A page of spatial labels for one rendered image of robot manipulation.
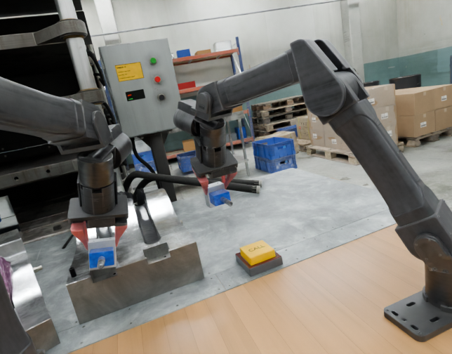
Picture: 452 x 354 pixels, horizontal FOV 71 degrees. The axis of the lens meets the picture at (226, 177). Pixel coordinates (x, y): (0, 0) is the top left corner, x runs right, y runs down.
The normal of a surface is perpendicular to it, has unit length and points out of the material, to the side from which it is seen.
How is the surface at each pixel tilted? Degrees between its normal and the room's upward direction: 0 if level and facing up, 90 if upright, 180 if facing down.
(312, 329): 0
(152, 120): 90
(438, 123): 90
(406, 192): 82
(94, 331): 0
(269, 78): 93
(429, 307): 0
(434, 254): 90
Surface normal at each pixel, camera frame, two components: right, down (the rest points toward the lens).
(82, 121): 0.98, -0.09
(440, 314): -0.18, -0.95
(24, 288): 0.11, -0.81
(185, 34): 0.23, 0.21
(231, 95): -0.44, 0.32
